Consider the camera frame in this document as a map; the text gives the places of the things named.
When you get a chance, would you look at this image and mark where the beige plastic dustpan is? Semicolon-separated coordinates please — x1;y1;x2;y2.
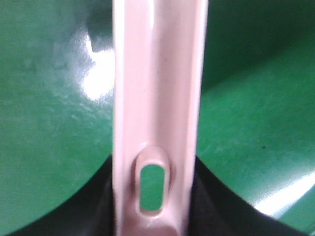
113;0;209;236

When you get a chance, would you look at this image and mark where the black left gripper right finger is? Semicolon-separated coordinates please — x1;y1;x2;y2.
188;157;311;236

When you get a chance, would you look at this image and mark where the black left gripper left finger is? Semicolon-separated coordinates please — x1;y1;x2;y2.
10;155;114;236

